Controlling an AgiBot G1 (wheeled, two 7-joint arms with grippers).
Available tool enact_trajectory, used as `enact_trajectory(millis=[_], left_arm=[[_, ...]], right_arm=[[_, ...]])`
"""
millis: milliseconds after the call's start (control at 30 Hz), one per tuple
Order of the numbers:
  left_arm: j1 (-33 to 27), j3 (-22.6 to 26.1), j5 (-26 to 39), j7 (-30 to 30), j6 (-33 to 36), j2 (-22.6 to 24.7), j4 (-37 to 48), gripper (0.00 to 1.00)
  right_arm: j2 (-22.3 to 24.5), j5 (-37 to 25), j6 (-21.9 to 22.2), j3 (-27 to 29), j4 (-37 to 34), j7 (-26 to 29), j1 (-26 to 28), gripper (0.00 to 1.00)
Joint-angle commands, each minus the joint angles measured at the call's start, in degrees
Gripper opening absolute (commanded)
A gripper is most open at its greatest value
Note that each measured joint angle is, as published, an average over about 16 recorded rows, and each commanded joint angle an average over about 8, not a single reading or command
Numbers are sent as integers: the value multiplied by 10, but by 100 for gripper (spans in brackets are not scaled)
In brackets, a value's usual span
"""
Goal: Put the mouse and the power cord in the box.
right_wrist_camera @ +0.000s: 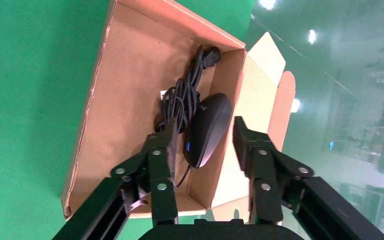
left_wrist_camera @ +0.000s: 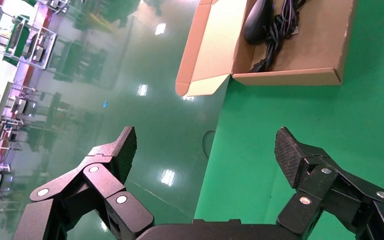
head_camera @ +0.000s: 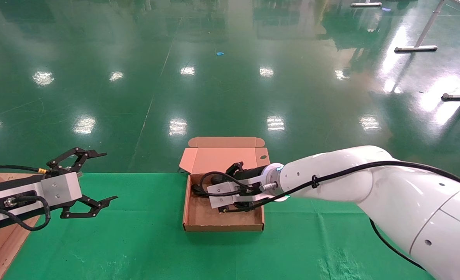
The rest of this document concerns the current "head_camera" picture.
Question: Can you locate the grey metal table leg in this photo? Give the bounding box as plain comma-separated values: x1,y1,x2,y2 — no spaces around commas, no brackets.
394,0,446,53

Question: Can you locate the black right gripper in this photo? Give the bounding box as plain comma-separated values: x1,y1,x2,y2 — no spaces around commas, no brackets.
218,161,271,214

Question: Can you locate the green table cloth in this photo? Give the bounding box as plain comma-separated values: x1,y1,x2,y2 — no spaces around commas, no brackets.
2,173,436,280

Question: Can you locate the open pinkish cardboard box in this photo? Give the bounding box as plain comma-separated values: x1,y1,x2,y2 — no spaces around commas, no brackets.
178,136,271,232

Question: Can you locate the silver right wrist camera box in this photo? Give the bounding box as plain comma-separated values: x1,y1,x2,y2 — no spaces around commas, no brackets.
206,175,272,210

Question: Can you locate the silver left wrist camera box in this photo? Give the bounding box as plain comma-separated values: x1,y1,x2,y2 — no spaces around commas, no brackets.
41,172,83,211

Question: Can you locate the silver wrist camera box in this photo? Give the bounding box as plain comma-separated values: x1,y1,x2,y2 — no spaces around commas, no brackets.
206,175,272,210
41,172,83,211

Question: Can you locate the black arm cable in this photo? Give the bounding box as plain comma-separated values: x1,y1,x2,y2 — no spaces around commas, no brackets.
199,161,460,271
0,164,52,233

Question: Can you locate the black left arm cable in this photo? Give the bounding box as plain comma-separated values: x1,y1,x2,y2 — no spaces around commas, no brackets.
0,164,52,233

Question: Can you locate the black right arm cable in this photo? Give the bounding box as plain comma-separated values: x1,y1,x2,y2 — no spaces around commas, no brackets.
199,161,460,271

